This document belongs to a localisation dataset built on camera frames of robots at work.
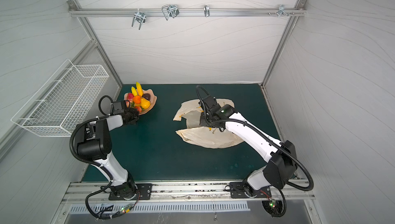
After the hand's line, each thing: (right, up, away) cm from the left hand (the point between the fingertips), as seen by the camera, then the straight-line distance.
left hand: (142, 108), depth 100 cm
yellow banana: (-5, +13, +8) cm, 16 cm away
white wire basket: (-25, +2, -35) cm, 43 cm away
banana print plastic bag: (+38, -12, -24) cm, 47 cm away
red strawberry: (-3, 0, 0) cm, 3 cm away
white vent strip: (+20, -45, -30) cm, 57 cm away
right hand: (+42, -3, -20) cm, 47 cm away
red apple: (-10, +8, +4) cm, 13 cm away
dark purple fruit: (+1, +8, +5) cm, 9 cm away
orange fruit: (-4, +6, +2) cm, 7 cm away
